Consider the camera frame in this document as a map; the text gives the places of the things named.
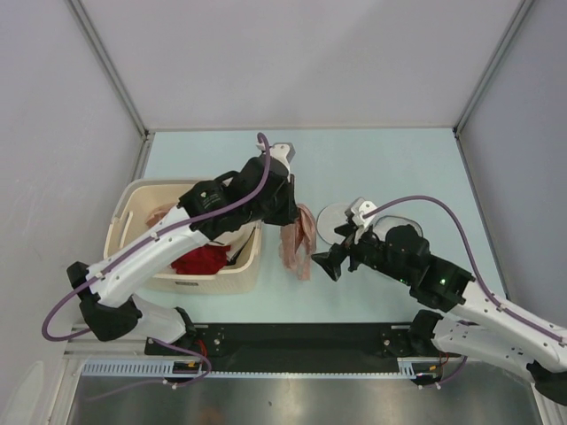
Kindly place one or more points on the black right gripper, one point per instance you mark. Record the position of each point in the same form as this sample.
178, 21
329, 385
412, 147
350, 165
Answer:
331, 259

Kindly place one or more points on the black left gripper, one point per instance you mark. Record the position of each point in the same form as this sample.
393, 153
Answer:
290, 212

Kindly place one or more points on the pink bra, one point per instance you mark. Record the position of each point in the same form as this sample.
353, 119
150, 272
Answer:
298, 244

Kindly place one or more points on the white mesh laundry bag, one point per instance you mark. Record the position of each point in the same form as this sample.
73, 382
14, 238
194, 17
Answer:
333, 216

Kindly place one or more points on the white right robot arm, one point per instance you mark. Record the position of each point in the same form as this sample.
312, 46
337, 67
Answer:
459, 316

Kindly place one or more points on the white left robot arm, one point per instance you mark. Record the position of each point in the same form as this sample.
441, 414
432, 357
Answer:
108, 300

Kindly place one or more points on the cream perforated laundry basket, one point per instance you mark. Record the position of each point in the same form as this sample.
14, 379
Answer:
140, 207

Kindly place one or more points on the white garment in basket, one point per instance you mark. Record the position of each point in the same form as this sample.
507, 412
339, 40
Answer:
233, 241

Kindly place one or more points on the red garment in basket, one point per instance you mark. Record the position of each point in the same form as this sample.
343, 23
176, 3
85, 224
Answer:
206, 260

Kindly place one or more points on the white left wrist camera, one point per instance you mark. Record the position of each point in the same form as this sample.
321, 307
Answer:
281, 153

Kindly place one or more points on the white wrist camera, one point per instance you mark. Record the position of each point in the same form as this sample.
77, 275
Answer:
281, 153
360, 213

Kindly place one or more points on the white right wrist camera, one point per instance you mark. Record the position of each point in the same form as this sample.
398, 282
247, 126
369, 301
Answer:
360, 213

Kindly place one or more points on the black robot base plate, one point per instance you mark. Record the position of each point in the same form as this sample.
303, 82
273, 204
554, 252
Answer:
310, 348

